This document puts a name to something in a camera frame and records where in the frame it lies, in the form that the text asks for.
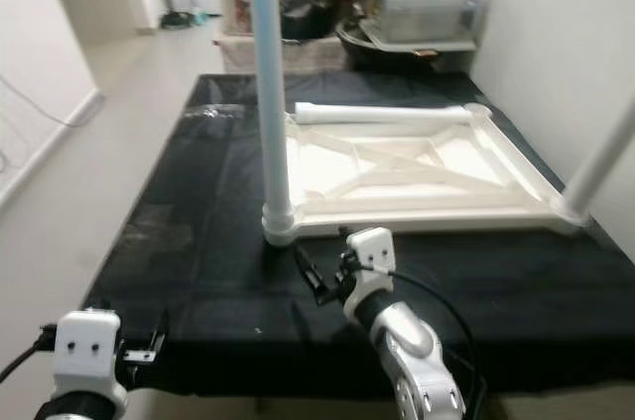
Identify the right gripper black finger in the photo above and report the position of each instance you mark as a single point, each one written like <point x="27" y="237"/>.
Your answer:
<point x="343" y="242"/>
<point x="313" y="277"/>

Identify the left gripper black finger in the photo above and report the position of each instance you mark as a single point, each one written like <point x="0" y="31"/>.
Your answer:
<point x="161" y="331"/>

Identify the white plastic table leg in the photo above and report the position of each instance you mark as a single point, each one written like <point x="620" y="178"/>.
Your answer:
<point x="268" y="92"/>
<point x="387" y="112"/>
<point x="595" y="172"/>

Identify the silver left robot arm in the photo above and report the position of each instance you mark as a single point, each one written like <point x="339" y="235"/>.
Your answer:
<point x="84" y="410"/>

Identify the white plastic children table top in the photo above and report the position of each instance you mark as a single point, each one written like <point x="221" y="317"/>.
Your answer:
<point x="437" y="211"/>

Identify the clear tape patch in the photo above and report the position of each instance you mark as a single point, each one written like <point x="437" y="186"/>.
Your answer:
<point x="164" y="222"/>

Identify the clear plastic wrap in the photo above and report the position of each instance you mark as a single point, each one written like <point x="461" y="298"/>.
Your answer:
<point x="218" y="111"/>

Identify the black round basin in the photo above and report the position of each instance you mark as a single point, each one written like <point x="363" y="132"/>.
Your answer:
<point x="367" y="55"/>

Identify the grey cloth covered ledge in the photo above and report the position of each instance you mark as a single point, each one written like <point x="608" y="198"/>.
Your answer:
<point x="258" y="55"/>

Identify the shiny black plastic bag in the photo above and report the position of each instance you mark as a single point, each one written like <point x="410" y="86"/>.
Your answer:
<point x="313" y="18"/>

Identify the clear plastic storage box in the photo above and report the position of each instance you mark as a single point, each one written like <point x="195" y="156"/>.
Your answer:
<point x="427" y="13"/>

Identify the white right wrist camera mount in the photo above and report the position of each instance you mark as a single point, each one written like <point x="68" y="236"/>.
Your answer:
<point x="369" y="251"/>

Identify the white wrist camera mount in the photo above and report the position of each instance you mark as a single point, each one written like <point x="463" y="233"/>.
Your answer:
<point x="89" y="346"/>
<point x="369" y="251"/>

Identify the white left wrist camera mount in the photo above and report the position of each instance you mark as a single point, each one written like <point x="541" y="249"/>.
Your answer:
<point x="89" y="346"/>

